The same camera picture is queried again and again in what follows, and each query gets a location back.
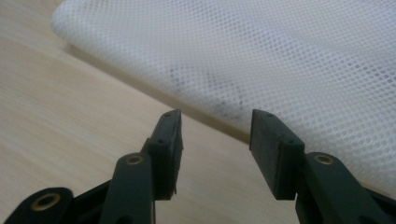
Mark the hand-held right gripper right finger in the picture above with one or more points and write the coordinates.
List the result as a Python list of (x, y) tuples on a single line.
[(274, 155)]

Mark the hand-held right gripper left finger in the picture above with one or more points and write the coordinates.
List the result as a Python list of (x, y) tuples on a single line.
[(165, 149)]

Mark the white mesh laundry bag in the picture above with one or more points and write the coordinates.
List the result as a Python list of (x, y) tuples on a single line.
[(255, 53)]

